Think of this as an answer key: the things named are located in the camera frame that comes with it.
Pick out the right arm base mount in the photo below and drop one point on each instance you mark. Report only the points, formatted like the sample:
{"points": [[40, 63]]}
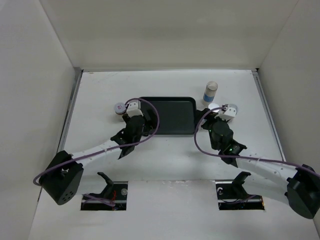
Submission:
{"points": [[231, 195]]}

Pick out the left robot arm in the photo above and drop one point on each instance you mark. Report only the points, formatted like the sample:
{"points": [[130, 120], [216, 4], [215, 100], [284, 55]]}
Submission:
{"points": [[62, 177]]}

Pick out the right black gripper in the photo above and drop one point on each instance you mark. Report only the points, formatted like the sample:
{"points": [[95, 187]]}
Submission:
{"points": [[209, 117]]}

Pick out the tall white shaker blue band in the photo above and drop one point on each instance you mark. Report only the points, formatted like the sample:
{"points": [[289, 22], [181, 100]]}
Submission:
{"points": [[209, 93]]}

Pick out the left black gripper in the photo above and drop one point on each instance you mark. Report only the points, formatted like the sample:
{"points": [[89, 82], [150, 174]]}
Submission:
{"points": [[149, 122]]}

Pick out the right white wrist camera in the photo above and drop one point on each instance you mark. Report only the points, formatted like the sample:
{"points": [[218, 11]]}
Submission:
{"points": [[223, 115]]}

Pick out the dark pepper jar white lid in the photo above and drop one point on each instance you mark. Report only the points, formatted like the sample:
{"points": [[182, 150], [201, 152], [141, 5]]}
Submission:
{"points": [[232, 110]]}

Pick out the black plastic tray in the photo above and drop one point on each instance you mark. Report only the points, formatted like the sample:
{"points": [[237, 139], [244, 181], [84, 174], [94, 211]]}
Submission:
{"points": [[177, 114]]}

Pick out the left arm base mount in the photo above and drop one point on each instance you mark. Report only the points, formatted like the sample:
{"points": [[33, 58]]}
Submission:
{"points": [[113, 197]]}

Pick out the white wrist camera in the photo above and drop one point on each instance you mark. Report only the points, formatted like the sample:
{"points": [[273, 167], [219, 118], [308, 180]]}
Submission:
{"points": [[223, 115], [134, 109]]}

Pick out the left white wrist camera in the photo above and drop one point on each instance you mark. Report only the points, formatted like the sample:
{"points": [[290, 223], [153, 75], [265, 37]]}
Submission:
{"points": [[134, 109]]}

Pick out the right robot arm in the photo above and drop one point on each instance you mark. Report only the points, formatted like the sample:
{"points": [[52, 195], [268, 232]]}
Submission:
{"points": [[297, 186]]}

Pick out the brown spice jar white lid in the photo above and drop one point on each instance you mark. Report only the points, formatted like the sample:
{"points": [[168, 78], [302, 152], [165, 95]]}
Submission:
{"points": [[120, 110]]}

